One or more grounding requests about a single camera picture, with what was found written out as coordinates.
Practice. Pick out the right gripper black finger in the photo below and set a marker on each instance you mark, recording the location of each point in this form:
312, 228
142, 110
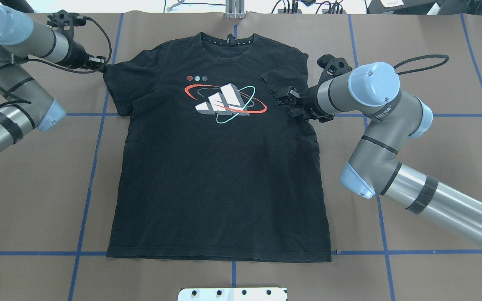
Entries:
289, 96

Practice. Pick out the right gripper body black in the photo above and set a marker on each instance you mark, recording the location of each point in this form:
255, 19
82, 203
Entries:
311, 104

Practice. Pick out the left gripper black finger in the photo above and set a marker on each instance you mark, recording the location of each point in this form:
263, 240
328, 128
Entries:
96, 63

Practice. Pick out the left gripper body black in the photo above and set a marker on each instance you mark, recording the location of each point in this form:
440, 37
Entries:
76, 54

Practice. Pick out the black t-shirt with logo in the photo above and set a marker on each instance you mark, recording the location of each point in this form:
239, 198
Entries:
213, 168

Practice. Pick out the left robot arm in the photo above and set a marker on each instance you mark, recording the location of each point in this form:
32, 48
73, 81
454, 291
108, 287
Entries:
27, 105

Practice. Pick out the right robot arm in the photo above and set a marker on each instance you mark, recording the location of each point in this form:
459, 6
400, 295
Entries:
395, 117

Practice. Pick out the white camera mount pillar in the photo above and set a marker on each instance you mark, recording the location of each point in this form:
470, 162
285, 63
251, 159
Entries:
233, 294

